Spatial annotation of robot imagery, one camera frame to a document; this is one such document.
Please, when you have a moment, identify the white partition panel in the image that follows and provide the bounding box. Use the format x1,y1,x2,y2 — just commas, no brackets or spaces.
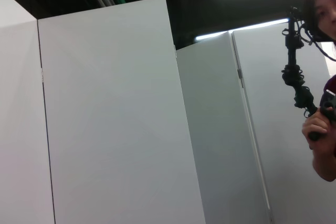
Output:
232,22,336,224
175,31,271,224
0,0,56,224
37,0,206,224

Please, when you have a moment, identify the operator hand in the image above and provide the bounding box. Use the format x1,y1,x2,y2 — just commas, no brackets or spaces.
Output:
301,109,336,154

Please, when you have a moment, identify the black teleoperation handle rig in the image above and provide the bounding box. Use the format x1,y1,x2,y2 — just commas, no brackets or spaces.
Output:
281,6,336,142

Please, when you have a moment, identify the operator forearm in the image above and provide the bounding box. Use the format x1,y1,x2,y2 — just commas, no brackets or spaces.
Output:
311,146,336,183

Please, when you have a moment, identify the long ceiling light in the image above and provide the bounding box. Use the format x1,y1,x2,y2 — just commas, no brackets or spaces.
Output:
195,18,290,42

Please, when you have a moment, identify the maroon shirt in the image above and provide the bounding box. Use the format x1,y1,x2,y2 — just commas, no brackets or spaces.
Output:
319,74,336,154

